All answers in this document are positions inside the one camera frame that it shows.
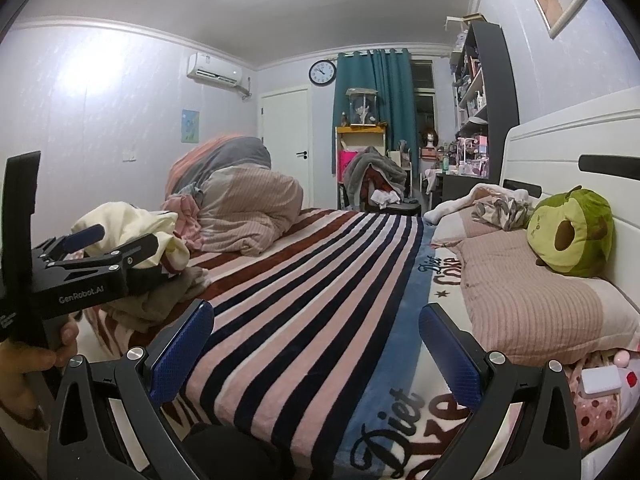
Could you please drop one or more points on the taupe cloth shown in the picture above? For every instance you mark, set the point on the taupe cloth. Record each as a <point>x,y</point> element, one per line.
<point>150,305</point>

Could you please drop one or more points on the white air conditioner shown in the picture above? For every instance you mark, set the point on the white air conditioner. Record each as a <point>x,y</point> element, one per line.
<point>215,69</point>

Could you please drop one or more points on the black desk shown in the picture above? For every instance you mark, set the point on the black desk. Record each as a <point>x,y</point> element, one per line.
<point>465,185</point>

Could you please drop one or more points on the brown patterned cloth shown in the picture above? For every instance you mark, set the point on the brown patterned cloth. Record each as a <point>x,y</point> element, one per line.
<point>502,212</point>

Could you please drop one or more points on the wig on mannequin head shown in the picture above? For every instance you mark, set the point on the wig on mannequin head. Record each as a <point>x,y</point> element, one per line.
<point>430,140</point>

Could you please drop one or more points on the pink and grey rolled duvet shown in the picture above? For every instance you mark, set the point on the pink and grey rolled duvet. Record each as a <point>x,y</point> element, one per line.
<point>240,200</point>

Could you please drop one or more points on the striped fleece blanket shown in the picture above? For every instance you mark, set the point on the striped fleece blanket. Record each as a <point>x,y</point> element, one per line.
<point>310,310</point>

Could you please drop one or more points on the black chair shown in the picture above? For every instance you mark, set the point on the black chair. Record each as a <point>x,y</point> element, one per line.
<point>405,207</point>

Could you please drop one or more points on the pink ribbed pillow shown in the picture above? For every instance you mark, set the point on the pink ribbed pillow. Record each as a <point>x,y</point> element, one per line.
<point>525,285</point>

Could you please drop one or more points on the white rectangular box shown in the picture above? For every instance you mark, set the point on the white rectangular box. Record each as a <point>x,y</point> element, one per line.
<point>602,380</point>

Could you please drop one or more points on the pile of clothes on chair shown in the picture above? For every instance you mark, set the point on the pile of clothes on chair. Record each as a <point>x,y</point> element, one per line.
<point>370,170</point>

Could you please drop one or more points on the person's left hand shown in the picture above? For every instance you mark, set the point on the person's left hand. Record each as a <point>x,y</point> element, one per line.
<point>25,365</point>

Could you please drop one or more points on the white fleece blanket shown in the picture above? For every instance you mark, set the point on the white fleece blanket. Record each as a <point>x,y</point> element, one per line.
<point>445,210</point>

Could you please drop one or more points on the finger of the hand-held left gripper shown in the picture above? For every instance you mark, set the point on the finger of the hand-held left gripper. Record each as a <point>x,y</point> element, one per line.
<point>85,235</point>
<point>135,249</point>

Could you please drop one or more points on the glass case with figure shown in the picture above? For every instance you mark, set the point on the glass case with figure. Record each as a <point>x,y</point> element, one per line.
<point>361,107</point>

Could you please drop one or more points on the clutter of small bottles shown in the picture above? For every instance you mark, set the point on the clutter of small bottles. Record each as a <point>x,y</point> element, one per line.
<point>467,155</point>

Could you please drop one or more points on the white headboard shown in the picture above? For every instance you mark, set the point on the white headboard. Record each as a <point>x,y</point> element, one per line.
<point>550,140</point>

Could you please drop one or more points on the yellow shelf rack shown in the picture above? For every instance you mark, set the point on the yellow shelf rack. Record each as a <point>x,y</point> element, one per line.
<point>360,130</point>

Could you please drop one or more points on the green avocado plush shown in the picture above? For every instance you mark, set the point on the green avocado plush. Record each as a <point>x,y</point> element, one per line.
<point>590,230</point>

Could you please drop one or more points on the pink polka dot cloth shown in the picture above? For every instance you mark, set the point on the pink polka dot cloth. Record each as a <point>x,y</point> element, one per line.
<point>600,415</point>

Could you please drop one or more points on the white light switch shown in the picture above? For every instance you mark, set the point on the white light switch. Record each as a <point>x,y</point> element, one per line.
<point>130,155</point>

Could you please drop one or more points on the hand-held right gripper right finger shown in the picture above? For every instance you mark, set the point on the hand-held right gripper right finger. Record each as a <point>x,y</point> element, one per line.
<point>447,350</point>

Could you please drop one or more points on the pink round ball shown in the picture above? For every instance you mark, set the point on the pink round ball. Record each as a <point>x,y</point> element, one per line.
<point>621,358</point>

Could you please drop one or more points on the small blue wall poster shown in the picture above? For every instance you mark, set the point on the small blue wall poster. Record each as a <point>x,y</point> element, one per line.
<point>190,126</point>

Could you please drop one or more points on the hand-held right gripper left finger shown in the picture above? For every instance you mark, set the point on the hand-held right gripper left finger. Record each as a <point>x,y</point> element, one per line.
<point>185,345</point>

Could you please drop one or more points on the teal curtain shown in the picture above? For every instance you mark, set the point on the teal curtain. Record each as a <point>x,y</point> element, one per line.
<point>395,100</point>

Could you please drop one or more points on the white door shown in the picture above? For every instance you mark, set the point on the white door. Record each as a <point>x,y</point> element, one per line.
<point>285,130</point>

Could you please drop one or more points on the black bookshelf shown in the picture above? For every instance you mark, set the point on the black bookshelf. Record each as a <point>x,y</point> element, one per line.
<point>500,90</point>

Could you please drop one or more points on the round wall clock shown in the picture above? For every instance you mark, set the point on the round wall clock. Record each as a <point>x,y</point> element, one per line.
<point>322,72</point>

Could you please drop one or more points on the window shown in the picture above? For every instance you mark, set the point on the window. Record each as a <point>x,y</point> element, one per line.
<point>424,105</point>

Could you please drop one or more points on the cream jacket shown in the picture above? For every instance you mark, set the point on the cream jacket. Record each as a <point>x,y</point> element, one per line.
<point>130,220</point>

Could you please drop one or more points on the bright pink box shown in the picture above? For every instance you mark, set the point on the bright pink box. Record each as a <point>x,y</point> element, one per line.
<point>346,162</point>

